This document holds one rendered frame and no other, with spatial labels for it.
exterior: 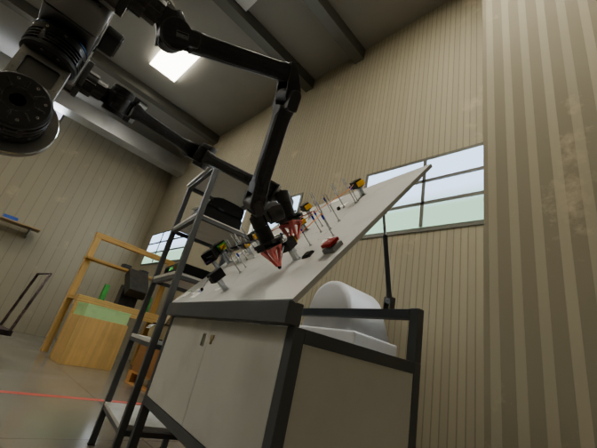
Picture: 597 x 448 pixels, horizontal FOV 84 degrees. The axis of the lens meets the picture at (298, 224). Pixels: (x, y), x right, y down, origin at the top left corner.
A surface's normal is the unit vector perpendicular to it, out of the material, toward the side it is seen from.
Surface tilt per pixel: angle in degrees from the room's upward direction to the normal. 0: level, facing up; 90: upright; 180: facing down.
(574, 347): 90
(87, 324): 90
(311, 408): 90
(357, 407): 90
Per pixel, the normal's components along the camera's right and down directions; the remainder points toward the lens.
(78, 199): 0.70, -0.13
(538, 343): -0.68, -0.41
